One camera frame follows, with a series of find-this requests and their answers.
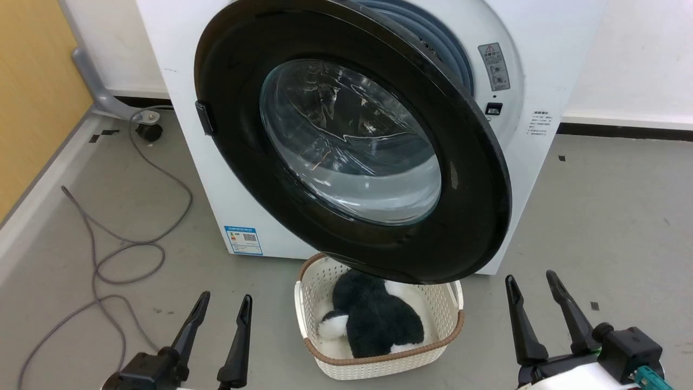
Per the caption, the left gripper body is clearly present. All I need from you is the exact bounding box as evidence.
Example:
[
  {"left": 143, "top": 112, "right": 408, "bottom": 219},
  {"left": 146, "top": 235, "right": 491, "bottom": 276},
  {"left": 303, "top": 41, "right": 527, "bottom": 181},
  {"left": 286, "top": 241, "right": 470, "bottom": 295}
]
[{"left": 102, "top": 348, "right": 190, "bottom": 390}]

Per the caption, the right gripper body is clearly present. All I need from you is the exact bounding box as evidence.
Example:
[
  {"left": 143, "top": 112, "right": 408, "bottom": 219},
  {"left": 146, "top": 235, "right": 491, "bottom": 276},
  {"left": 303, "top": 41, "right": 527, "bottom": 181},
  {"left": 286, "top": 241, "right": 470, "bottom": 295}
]
[{"left": 518, "top": 322, "right": 664, "bottom": 390}]

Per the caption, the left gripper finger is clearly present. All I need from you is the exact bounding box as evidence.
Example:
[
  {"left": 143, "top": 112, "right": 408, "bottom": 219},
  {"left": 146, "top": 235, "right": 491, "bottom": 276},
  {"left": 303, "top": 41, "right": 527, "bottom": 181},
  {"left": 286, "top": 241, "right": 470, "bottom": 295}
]
[
  {"left": 172, "top": 291, "right": 211, "bottom": 365},
  {"left": 217, "top": 294, "right": 253, "bottom": 388}
]

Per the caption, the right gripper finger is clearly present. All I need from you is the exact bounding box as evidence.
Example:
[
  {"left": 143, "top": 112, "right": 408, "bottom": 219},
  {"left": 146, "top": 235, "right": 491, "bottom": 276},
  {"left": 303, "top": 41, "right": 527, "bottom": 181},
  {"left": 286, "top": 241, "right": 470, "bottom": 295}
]
[
  {"left": 546, "top": 270, "right": 602, "bottom": 355},
  {"left": 505, "top": 275, "right": 549, "bottom": 366}
]

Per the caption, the white front-load washing machine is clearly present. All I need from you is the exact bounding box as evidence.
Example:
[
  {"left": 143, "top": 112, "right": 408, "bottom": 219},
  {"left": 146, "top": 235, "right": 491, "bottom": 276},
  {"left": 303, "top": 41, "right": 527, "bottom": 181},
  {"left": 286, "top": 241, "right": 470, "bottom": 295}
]
[{"left": 135, "top": 0, "right": 608, "bottom": 275}]

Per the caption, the black and white plush toy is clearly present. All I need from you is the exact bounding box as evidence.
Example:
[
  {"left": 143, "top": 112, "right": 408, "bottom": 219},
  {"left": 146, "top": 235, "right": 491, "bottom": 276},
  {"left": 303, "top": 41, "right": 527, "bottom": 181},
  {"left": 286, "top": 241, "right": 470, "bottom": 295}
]
[{"left": 318, "top": 270, "right": 426, "bottom": 359}]

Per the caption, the grey warning label sticker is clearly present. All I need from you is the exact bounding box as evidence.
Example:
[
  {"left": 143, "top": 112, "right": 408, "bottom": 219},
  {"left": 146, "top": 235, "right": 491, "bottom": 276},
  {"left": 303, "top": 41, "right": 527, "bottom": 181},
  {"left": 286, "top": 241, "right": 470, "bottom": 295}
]
[{"left": 478, "top": 42, "right": 511, "bottom": 92}]

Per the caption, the blue energy label sticker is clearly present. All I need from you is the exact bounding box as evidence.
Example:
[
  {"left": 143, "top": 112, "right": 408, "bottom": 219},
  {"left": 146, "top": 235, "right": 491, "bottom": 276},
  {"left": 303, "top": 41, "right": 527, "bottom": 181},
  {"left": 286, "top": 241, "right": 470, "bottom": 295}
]
[{"left": 224, "top": 225, "right": 264, "bottom": 256}]

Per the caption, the grey drain hose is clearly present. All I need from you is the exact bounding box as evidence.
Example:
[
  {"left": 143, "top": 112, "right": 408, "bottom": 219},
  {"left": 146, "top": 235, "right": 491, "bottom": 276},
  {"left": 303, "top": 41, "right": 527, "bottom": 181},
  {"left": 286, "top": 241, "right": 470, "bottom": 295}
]
[{"left": 57, "top": 0, "right": 161, "bottom": 124}]

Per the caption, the black caster wheel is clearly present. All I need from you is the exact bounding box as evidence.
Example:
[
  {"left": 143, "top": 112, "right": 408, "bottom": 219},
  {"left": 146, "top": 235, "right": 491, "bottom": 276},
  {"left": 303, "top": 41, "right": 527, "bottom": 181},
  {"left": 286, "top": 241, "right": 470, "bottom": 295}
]
[{"left": 135, "top": 123, "right": 164, "bottom": 143}]

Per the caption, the black round washing machine door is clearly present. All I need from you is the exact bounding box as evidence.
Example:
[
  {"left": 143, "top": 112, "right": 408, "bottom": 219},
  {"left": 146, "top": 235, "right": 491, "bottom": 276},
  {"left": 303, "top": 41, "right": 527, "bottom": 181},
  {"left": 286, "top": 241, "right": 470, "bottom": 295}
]
[{"left": 194, "top": 0, "right": 513, "bottom": 285}]

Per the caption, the white woven laundry basket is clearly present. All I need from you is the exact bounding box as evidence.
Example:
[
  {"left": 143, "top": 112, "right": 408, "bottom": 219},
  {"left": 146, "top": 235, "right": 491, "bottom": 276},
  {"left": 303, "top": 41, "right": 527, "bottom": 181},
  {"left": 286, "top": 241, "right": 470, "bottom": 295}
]
[{"left": 294, "top": 252, "right": 466, "bottom": 380}]

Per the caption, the grey power cable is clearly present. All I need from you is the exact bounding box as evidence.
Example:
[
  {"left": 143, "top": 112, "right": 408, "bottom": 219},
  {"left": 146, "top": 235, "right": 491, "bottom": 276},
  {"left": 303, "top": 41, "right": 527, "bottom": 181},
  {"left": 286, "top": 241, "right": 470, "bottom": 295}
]
[{"left": 16, "top": 108, "right": 194, "bottom": 390}]

